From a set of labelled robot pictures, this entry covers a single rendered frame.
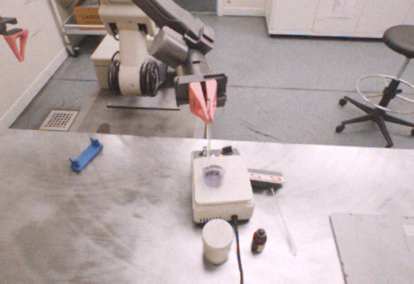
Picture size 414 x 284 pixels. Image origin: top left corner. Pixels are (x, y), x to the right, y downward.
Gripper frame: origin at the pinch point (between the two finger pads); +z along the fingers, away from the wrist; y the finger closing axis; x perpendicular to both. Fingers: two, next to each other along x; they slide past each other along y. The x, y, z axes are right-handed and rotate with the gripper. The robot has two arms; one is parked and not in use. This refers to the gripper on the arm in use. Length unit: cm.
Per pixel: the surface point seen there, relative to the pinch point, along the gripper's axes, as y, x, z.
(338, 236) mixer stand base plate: 25.2, 24.6, 15.1
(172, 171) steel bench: -7.7, 25.8, -9.5
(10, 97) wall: -113, 88, -142
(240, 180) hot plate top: 6.5, 16.9, 2.4
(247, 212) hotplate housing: 6.9, 21.4, 7.5
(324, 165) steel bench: 32.0, 25.7, -4.1
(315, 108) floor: 100, 101, -107
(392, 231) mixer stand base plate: 37.4, 24.6, 16.1
